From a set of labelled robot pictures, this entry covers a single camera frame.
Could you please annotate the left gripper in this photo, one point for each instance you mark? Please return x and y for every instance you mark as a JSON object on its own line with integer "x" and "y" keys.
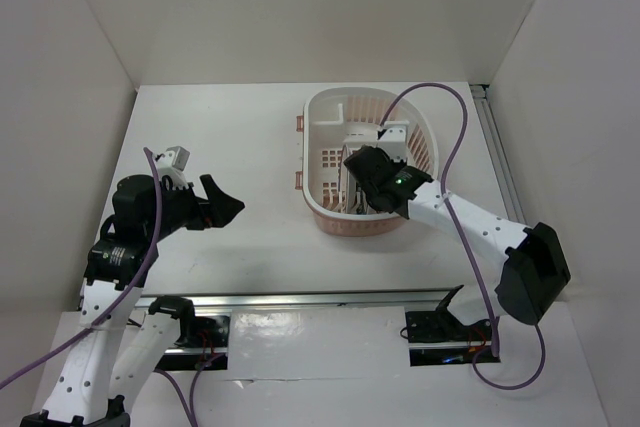
{"x": 219, "y": 210}

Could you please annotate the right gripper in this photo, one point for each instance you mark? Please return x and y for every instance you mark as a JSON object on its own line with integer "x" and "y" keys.
{"x": 385, "y": 157}

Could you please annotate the green rim plate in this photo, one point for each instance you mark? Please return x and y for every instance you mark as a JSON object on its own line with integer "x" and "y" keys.
{"x": 360, "y": 205}

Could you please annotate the orange sunburst plate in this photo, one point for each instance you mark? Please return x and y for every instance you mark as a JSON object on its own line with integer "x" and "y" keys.
{"x": 345, "y": 183}

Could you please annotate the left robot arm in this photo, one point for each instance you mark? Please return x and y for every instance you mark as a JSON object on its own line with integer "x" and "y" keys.
{"x": 100, "y": 380}

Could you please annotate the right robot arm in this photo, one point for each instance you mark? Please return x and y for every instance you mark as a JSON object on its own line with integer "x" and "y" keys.
{"x": 530, "y": 260}

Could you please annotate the white pink dish rack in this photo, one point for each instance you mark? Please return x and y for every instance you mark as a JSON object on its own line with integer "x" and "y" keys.
{"x": 353, "y": 116}

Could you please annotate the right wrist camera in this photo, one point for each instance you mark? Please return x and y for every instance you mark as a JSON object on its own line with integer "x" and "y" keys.
{"x": 393, "y": 140}

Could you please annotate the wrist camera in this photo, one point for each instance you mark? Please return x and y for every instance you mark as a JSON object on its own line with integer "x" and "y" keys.
{"x": 171, "y": 164}
{"x": 393, "y": 140}

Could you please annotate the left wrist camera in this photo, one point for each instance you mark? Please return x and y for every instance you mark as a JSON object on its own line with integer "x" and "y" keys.
{"x": 171, "y": 164}

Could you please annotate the aluminium front rail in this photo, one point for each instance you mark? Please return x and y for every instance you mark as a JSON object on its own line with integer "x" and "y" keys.
{"x": 301, "y": 300}

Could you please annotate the aluminium side rail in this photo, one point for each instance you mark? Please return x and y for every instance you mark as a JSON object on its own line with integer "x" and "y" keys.
{"x": 497, "y": 153}

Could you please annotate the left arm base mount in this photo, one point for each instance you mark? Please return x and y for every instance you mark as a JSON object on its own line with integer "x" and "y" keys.
{"x": 207, "y": 340}

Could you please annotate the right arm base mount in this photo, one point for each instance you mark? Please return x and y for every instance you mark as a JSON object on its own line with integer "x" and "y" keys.
{"x": 436, "y": 338}

